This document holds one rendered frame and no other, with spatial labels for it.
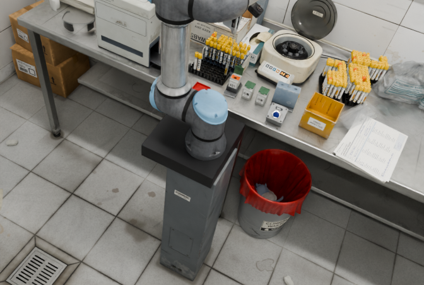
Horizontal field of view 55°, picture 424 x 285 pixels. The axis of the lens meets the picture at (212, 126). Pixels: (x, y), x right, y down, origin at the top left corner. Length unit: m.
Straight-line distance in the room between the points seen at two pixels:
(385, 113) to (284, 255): 0.96
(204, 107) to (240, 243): 1.22
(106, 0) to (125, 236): 1.23
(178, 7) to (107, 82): 1.69
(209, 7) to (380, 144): 1.04
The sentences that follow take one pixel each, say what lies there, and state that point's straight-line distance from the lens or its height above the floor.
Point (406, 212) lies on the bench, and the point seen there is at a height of 0.27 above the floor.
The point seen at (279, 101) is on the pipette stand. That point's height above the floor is 0.90.
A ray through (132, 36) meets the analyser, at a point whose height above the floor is 1.01.
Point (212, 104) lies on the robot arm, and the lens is 1.31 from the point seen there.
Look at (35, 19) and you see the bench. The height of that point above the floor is 0.88.
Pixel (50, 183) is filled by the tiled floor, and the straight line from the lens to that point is 2.58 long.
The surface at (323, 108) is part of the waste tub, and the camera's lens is 1.81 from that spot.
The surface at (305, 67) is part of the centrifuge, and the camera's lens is 1.88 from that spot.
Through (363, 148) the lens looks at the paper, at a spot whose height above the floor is 0.89.
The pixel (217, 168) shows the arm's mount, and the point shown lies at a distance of 1.44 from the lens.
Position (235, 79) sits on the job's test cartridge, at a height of 0.95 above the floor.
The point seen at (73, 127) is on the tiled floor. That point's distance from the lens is 2.83.
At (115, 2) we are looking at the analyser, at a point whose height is 1.15.
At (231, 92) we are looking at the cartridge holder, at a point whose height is 0.89.
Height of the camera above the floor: 2.08
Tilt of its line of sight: 47 degrees down
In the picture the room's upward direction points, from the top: 11 degrees clockwise
